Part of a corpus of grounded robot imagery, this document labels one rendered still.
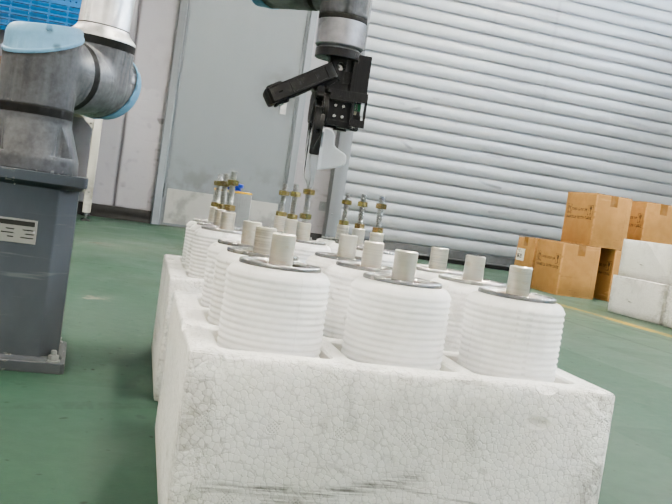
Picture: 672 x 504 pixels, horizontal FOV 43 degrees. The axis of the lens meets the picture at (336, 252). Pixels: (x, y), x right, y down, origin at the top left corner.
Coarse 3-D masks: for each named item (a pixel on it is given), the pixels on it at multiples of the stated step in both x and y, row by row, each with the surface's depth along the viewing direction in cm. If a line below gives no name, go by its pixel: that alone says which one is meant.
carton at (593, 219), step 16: (576, 192) 502; (576, 208) 500; (592, 208) 486; (608, 208) 486; (624, 208) 489; (576, 224) 499; (592, 224) 484; (608, 224) 487; (624, 224) 490; (576, 240) 497; (592, 240) 484; (608, 240) 488
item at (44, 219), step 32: (0, 192) 126; (32, 192) 128; (64, 192) 130; (0, 224) 127; (32, 224) 128; (64, 224) 131; (0, 256) 127; (32, 256) 129; (64, 256) 132; (0, 288) 128; (32, 288) 129; (64, 288) 133; (0, 320) 128; (32, 320) 129; (0, 352) 128; (32, 352) 130; (64, 352) 139
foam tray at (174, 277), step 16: (176, 256) 157; (176, 272) 129; (160, 288) 154; (176, 288) 122; (192, 288) 122; (160, 304) 144; (160, 320) 135; (160, 336) 127; (160, 352) 122; (160, 368) 122; (160, 384) 123
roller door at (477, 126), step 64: (384, 0) 643; (448, 0) 659; (512, 0) 673; (576, 0) 687; (640, 0) 703; (384, 64) 648; (448, 64) 662; (512, 64) 677; (576, 64) 692; (640, 64) 709; (384, 128) 652; (448, 128) 667; (512, 128) 682; (576, 128) 698; (640, 128) 715; (384, 192) 657; (448, 192) 671; (512, 192) 687; (640, 192) 722; (448, 256) 677; (512, 256) 692
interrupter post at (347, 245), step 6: (342, 234) 103; (342, 240) 103; (348, 240) 103; (354, 240) 103; (342, 246) 103; (348, 246) 103; (354, 246) 103; (342, 252) 103; (348, 252) 103; (354, 252) 104; (354, 258) 104
